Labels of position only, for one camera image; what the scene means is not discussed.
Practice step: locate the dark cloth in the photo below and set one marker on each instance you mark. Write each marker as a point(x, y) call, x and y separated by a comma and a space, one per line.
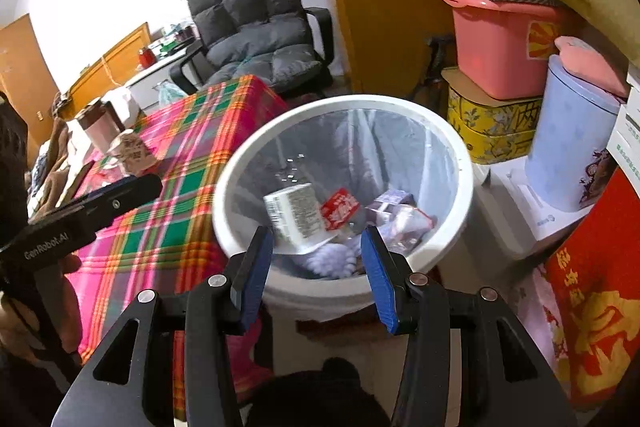
point(315, 399)

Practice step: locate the crumpled paper bag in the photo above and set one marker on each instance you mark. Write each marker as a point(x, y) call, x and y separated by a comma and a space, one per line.
point(132, 154)

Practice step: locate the yellow patterned box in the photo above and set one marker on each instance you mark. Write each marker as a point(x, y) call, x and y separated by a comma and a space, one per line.
point(480, 127)

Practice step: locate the pink plastic storage box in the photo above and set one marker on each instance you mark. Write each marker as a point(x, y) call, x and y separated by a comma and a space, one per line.
point(495, 52)

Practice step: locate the wooden door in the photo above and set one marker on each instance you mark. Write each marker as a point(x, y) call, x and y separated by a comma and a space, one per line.
point(25, 57)

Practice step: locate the red printed cloth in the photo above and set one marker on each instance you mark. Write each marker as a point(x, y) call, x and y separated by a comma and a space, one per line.
point(600, 307)

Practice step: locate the white plastic appliance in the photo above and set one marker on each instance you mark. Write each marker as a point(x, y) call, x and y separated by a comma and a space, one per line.
point(515, 202)

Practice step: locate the pink green plaid tablecloth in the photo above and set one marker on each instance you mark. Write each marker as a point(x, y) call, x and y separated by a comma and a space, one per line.
point(165, 217)

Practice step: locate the pink tumbler brown lid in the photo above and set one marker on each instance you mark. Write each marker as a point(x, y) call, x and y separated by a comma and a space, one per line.
point(97, 132)

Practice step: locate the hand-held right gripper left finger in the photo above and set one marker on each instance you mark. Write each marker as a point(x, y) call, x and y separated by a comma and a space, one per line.
point(252, 277)

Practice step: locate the red cup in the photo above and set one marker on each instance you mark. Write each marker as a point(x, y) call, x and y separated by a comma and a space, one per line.
point(146, 58)

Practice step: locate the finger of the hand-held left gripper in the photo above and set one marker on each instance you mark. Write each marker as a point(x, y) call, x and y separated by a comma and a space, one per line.
point(125, 194)

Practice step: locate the white nightstand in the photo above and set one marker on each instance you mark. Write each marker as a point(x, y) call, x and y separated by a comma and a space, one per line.
point(165, 67)

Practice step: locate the small white drink carton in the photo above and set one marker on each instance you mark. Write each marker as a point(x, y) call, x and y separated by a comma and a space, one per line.
point(295, 217)

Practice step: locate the white snack bag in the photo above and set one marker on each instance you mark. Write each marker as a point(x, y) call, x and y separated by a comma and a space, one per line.
point(400, 222)

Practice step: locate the wooden bed headboard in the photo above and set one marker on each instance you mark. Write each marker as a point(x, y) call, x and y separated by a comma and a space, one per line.
point(110, 67)

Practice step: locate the brown blanket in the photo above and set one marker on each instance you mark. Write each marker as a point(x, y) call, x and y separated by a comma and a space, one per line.
point(50, 157)

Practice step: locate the pink printed bag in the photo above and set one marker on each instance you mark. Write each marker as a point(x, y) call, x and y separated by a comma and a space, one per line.
point(545, 322)

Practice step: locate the red and white wrapper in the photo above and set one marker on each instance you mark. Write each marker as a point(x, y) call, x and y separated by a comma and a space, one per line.
point(340, 209)

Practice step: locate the grey padded armchair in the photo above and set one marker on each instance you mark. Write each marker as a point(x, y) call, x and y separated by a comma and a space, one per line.
point(250, 17)

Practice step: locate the white round trash bin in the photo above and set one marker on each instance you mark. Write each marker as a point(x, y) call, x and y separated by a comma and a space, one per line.
point(345, 104)

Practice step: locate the white cardboard box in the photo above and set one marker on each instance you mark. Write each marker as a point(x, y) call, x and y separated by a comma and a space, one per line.
point(627, 132)

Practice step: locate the pink plastic lid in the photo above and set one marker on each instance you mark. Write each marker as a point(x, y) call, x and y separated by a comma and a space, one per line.
point(590, 64)

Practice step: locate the pale blue plastic bucket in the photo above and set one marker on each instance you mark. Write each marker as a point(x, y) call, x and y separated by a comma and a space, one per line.
point(565, 142)

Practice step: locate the person's left hand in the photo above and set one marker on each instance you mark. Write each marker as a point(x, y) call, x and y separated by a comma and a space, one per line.
point(17, 332)

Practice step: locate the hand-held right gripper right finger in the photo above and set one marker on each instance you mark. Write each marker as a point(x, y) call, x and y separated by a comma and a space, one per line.
point(380, 282)

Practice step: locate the translucent plastic bag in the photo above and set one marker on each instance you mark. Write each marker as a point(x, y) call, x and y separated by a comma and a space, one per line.
point(167, 94)

